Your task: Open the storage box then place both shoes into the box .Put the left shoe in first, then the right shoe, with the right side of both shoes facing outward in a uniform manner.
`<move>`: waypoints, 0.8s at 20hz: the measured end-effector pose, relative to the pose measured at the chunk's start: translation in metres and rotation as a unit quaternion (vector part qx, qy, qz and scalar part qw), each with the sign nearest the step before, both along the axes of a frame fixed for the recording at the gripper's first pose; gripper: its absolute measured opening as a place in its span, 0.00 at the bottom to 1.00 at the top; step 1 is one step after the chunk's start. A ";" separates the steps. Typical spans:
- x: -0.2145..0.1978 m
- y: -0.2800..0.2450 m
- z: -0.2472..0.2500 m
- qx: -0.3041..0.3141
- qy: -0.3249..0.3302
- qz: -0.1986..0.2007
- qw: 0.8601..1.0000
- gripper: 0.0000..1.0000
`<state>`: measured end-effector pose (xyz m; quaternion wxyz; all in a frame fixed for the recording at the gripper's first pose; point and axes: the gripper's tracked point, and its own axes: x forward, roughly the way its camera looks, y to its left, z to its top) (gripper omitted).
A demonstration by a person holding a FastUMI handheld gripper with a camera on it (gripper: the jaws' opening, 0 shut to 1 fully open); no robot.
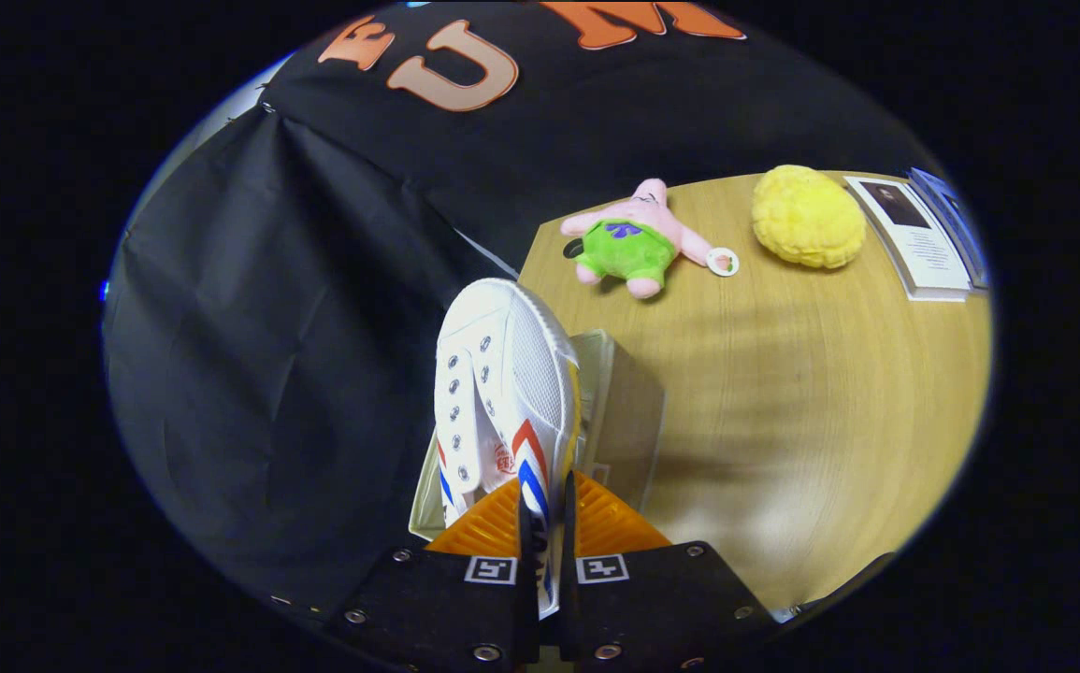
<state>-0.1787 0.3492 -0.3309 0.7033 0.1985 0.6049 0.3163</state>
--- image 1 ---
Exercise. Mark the blue book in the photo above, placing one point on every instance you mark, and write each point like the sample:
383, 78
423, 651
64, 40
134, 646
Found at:
956, 215

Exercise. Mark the brown fabric storage box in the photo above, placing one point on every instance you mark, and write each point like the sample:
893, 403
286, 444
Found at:
633, 411

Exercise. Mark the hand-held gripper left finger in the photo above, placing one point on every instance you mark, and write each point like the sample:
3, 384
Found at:
528, 598

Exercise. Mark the white book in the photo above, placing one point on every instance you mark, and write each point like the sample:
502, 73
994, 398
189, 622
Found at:
932, 252

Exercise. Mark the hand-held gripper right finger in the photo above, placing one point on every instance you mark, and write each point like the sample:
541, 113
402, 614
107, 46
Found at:
569, 598

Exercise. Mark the yellow bread plush toy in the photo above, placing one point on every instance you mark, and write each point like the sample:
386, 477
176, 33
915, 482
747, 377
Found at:
806, 220

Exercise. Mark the pink starfish plush toy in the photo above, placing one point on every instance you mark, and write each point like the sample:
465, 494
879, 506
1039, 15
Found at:
633, 252

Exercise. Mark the white striped canvas shoe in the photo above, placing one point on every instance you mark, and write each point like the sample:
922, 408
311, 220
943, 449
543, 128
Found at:
511, 355

